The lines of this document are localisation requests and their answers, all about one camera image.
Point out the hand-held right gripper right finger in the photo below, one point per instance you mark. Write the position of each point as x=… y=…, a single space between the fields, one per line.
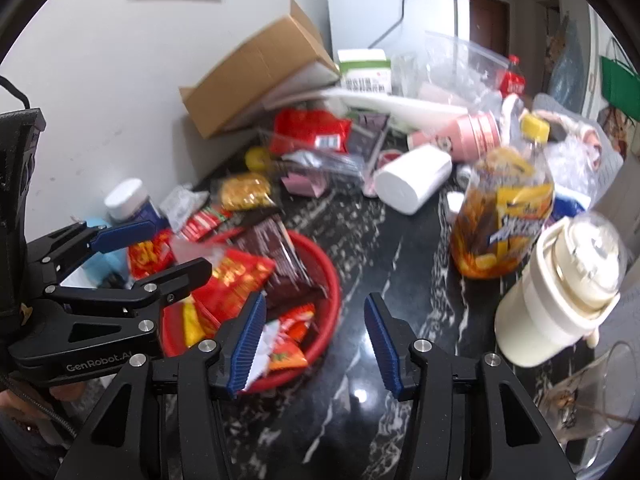
x=385 y=345

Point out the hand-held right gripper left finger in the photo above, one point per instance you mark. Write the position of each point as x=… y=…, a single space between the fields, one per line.
x=247 y=345

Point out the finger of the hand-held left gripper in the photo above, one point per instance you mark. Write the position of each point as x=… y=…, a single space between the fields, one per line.
x=175 y=280
x=125 y=235

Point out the black and white snack packet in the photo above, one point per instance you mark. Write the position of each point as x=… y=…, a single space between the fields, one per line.
x=267 y=345

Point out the clear brownish snack packet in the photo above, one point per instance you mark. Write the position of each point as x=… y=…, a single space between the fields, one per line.
x=195 y=250

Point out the small red snack packet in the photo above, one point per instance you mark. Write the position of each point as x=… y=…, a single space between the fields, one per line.
x=295 y=322

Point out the large red snack packet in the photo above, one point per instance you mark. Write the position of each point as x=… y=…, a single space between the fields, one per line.
x=232 y=280

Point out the large brown chocolate packet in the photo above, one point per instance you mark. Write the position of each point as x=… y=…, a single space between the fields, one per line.
x=280 y=260

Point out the red plastic basket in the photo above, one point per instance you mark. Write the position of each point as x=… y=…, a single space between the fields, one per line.
x=325 y=275

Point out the person's left hand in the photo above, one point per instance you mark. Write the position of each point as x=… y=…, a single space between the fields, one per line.
x=12 y=402

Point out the dark blue white-lidded jar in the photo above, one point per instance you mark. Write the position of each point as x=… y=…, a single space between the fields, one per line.
x=135 y=205

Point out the red and gold packet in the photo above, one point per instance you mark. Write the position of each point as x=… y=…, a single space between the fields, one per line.
x=147 y=260

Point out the silvery white packet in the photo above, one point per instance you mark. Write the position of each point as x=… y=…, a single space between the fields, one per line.
x=180 y=205

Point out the red stick packet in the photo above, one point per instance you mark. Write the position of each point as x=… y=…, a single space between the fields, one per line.
x=205 y=220

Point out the yellow noodle snack packet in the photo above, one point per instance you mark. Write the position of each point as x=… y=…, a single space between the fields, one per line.
x=245 y=190

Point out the yellow round item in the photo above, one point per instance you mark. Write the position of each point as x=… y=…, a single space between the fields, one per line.
x=257 y=158

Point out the small white cap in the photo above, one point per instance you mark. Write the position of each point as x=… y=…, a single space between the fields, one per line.
x=455 y=205

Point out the pink small packet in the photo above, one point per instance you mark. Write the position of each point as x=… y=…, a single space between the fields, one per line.
x=305 y=183

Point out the iced tea bottle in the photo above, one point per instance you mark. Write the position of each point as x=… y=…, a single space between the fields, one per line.
x=500 y=220

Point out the white cylinder container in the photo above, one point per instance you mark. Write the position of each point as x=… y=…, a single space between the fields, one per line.
x=415 y=177

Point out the cream lidded food jar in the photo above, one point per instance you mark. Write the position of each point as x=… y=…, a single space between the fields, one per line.
x=550 y=300

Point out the cardboard box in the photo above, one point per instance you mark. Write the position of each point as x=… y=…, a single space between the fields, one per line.
x=250 y=75

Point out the red packet with white label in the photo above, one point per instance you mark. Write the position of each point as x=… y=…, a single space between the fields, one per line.
x=310 y=127

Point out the glass mug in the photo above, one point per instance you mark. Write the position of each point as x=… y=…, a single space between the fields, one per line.
x=600 y=390

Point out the pink panda cup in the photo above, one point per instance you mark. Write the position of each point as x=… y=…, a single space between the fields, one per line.
x=465 y=132

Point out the white tray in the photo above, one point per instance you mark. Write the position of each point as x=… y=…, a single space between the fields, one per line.
x=400 y=107

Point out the white plastic bag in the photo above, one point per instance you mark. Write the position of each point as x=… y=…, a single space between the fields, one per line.
x=575 y=160

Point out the white and green box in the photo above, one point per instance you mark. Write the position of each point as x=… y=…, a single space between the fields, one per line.
x=365 y=72

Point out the clear plastic bag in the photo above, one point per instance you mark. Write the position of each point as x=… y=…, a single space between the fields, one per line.
x=450 y=60

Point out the red cola bottle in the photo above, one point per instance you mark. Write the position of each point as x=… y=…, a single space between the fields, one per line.
x=512 y=80

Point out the cartoon print bag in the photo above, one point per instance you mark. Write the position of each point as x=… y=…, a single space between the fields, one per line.
x=620 y=132

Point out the white fridge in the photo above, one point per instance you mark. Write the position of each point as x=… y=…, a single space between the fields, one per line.
x=365 y=20

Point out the brown door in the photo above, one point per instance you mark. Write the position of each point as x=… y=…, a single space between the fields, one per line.
x=485 y=20

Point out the green tote bag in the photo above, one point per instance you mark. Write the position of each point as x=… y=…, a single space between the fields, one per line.
x=620 y=85

